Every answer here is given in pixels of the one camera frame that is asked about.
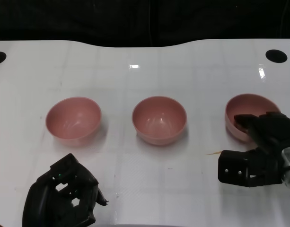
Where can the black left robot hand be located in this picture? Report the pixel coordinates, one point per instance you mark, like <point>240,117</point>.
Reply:
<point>43,203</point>

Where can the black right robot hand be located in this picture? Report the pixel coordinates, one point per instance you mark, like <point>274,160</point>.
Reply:
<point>272,130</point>

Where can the pink plastic bowl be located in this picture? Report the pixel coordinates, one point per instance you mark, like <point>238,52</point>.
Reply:
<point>246,105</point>
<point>73,120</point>
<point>159,120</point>

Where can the black backdrop curtain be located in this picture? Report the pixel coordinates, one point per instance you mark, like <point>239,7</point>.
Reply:
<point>88,19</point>

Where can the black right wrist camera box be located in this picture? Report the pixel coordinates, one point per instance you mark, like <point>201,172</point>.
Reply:
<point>239,168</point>

